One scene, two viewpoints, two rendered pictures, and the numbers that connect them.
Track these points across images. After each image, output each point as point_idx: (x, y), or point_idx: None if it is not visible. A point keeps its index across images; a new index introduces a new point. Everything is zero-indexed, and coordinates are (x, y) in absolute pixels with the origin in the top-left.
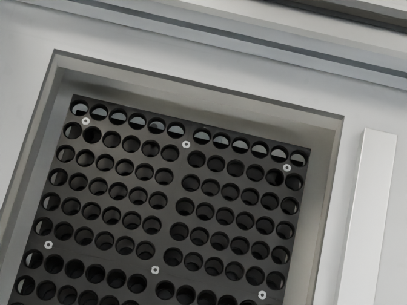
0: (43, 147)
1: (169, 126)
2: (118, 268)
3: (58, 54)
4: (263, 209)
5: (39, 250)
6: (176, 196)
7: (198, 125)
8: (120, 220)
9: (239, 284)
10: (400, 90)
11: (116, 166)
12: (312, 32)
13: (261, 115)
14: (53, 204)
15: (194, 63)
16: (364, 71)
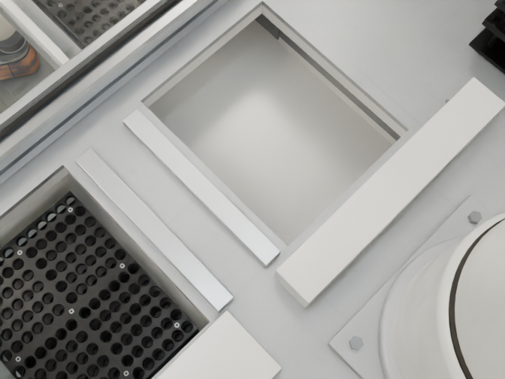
0: None
1: (4, 254)
2: (56, 329)
3: None
4: (82, 236)
5: (17, 365)
6: (43, 275)
7: (14, 239)
8: (33, 313)
9: (109, 273)
10: (71, 128)
11: (4, 296)
12: (6, 152)
13: (37, 201)
14: (0, 344)
15: None
16: (46, 140)
